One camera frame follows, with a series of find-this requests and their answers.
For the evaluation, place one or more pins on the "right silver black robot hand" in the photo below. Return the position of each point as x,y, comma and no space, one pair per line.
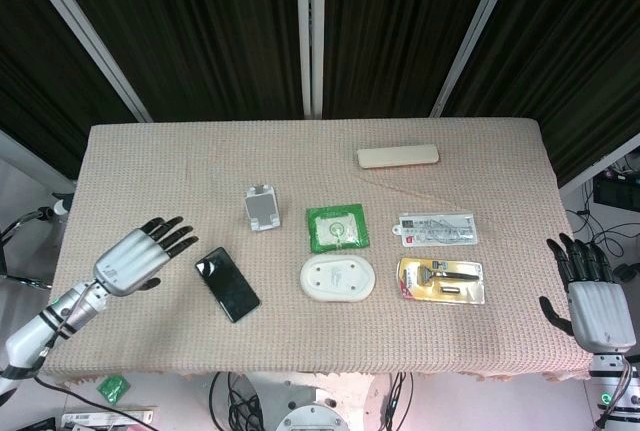
597,308

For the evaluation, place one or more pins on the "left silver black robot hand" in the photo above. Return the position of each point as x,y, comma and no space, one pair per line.
121,265

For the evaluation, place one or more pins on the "black smartphone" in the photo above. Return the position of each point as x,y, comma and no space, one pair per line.
227,284

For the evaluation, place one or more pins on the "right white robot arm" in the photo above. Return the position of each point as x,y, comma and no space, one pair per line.
617,391

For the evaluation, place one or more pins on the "round white robot base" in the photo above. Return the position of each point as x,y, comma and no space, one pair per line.
312,413

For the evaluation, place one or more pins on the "white phone stand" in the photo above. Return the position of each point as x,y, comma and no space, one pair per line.
261,208

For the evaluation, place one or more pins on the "black electronic device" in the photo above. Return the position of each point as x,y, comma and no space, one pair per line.
617,191

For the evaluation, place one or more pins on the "small green packet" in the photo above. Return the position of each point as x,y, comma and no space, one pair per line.
114,388

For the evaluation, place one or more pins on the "yellow razor blister pack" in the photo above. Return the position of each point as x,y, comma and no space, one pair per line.
442,280

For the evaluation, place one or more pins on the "clear silver zip pouch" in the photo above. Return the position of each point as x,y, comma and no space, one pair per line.
434,230

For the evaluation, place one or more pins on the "beige waffle tablecloth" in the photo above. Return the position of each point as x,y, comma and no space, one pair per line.
320,341

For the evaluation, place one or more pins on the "white oval soap dish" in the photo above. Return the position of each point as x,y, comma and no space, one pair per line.
338,278

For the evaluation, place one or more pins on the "green wet wipes packet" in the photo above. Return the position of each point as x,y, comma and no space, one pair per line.
338,229

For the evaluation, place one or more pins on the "beige pink long case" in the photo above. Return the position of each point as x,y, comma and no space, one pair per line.
397,157

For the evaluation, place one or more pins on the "white partition frame post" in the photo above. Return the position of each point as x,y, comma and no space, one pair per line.
475,31
85,26
309,31

